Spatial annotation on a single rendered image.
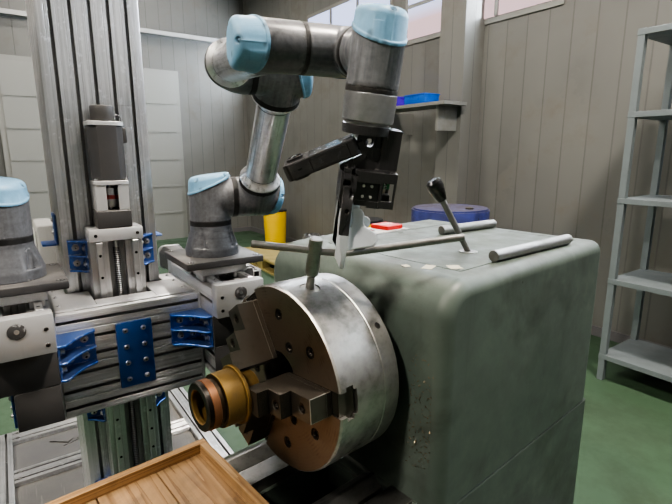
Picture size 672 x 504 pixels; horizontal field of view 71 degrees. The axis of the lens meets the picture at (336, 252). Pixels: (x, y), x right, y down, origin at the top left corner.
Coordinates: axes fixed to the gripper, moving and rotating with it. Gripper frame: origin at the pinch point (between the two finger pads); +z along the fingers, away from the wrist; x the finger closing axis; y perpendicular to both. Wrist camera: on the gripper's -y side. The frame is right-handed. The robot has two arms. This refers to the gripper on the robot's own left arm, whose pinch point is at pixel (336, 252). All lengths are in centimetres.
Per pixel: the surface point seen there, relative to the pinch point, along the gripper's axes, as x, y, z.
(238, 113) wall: 829, -129, 48
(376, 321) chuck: -3.7, 7.5, 9.8
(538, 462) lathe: 7, 50, 46
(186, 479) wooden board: -4.6, -21.6, 43.5
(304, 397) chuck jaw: -14.2, -3.2, 17.2
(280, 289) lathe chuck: -1.1, -8.2, 6.8
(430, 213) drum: 300, 102, 66
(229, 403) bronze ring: -12.7, -13.8, 20.3
